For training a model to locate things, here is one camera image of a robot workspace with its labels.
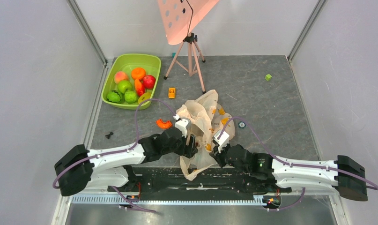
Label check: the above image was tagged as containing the translucent beige plastic bag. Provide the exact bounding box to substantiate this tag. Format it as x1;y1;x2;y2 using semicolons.
176;90;232;181

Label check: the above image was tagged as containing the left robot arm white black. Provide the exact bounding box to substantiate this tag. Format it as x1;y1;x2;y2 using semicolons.
53;127;198;196

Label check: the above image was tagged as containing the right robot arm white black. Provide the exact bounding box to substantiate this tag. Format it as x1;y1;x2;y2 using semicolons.
210;144;368;202

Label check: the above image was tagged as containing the yellow fake fruit slice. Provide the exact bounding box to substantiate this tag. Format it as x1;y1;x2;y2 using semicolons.
138;92;151;104

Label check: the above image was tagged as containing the orange red fake fruit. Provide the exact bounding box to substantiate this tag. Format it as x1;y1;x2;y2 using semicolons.
134;79;146;97

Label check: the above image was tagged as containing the green bumpy fake fruit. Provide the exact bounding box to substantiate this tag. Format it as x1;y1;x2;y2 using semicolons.
124;90;138;104

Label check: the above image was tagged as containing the red fake apple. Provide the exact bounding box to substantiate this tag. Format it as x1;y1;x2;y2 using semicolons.
142;75;156;89

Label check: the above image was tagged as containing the green fake apple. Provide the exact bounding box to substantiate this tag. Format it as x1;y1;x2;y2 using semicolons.
117;80;133;94

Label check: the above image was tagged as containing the peach fake fruit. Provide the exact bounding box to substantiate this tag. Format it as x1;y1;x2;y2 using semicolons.
114;71;130;84

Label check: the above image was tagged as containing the orange curved toy piece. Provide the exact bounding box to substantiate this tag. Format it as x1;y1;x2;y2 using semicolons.
156;119;173;129

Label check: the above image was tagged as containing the blue poker chip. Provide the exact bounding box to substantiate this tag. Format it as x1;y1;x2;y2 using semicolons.
238;121;246;128

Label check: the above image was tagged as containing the orange yellow toy brick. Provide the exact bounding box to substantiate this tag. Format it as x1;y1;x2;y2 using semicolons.
168;88;176;99

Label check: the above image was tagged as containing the small black bolt piece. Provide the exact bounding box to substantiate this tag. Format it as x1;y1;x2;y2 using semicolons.
105;132;114;139

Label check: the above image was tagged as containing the green plastic tub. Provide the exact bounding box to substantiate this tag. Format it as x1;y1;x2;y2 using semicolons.
101;53;162;110

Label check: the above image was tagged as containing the small green cube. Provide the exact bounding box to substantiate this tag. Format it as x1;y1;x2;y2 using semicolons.
265;74;272;81

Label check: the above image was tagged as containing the pink perforated board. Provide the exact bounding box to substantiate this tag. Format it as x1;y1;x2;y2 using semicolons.
157;0;219;45

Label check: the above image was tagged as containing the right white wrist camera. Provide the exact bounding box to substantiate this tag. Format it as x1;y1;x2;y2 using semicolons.
212;130;230;154

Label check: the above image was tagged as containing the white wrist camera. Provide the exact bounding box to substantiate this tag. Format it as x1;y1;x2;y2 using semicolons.
173;114;191;138
212;130;230;154

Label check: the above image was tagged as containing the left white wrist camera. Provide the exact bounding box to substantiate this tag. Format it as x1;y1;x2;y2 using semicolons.
173;114;191;138

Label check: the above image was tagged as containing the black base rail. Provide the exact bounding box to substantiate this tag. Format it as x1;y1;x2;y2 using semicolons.
118;167;292;201

